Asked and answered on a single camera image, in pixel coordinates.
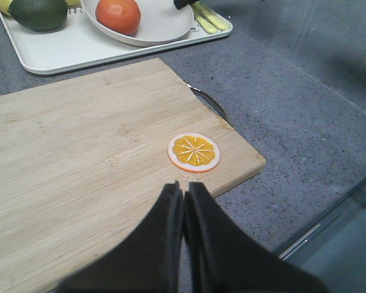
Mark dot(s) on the orange slice toy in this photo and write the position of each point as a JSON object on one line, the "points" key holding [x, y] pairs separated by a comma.
{"points": [[193, 152]]}

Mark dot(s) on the yellow lemon left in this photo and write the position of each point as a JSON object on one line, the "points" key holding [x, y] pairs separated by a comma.
{"points": [[4, 6]]}

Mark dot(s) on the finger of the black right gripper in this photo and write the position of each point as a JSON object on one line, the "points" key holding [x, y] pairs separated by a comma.
{"points": [[179, 4]]}

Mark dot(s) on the yellow lemon right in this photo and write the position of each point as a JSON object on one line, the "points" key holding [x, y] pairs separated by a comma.
{"points": [[73, 3]]}

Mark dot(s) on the yellow lemon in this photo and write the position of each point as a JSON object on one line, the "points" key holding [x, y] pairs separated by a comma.
{"points": [[4, 6], [73, 3]]}

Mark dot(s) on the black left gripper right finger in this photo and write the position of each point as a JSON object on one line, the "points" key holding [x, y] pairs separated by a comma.
{"points": [[225, 259]]}

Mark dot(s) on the white rectangular tray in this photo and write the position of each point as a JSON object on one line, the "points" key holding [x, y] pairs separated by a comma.
{"points": [[80, 44]]}

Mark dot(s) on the orange fruit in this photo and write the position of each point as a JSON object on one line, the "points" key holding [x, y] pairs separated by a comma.
{"points": [[122, 16]]}

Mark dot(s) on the green lime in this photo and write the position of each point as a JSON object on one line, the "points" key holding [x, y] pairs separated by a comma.
{"points": [[39, 16]]}

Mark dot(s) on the wooden cutting board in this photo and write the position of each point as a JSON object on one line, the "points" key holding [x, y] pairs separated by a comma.
{"points": [[83, 160]]}

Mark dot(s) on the white round plate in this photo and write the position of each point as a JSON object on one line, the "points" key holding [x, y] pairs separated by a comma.
{"points": [[161, 22]]}

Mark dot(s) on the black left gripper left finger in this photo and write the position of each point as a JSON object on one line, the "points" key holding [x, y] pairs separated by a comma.
{"points": [[146, 261]]}

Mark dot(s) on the yellow utensil handle outer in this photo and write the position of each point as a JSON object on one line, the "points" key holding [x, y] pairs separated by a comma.
{"points": [[201, 15]]}

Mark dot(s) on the metal cutting board handle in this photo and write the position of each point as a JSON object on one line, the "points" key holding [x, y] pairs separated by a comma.
{"points": [[209, 102]]}

